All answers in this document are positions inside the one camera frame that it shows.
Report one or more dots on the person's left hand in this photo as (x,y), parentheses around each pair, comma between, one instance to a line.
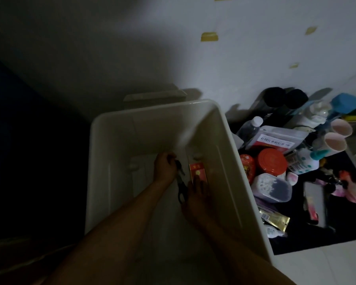
(164,169)

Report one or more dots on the person's right hand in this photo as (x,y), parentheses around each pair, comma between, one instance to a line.
(198,207)

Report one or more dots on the black scissors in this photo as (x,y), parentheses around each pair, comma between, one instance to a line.
(182,189)

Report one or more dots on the small red box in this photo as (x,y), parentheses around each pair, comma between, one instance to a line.
(197,172)

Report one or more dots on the white plastic storage bin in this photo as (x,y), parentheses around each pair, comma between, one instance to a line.
(136,130)

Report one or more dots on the red heart shaped tin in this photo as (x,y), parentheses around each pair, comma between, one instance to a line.
(247,167)

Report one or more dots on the purple packet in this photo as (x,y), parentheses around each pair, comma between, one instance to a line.
(265,208)

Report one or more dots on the clear cotton swab box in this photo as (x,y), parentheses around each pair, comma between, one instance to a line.
(270,188)

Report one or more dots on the gold foil packet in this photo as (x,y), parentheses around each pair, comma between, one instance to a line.
(277,221)

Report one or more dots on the orange red round jar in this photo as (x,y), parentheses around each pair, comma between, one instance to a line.
(271,161)

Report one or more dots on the pink white small bottle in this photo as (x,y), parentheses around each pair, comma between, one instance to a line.
(292,178)

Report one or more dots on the clear bottle white cap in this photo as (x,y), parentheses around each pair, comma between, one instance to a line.
(252,124)

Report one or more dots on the zip pouch red label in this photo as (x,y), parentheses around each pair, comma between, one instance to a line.
(273,137)

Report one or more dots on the white lotion bottle teal cap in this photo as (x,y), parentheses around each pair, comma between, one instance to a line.
(302,161)

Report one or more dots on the phone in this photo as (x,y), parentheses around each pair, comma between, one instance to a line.
(314,189)

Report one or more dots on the orange hair clip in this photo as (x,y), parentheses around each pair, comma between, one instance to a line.
(344,177)

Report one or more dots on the cream plush covered bottle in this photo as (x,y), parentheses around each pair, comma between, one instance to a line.
(314,111)

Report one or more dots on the white cup pink inside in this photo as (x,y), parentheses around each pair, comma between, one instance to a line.
(342,127)
(335,142)

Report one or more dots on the blue plastic bottle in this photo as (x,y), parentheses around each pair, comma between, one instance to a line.
(344,102)

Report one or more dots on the person's left forearm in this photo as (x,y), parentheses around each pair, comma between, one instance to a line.
(112,243)

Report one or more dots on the person's right forearm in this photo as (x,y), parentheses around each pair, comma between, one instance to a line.
(243,258)

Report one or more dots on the black table countertop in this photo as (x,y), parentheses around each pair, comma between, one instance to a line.
(329,237)

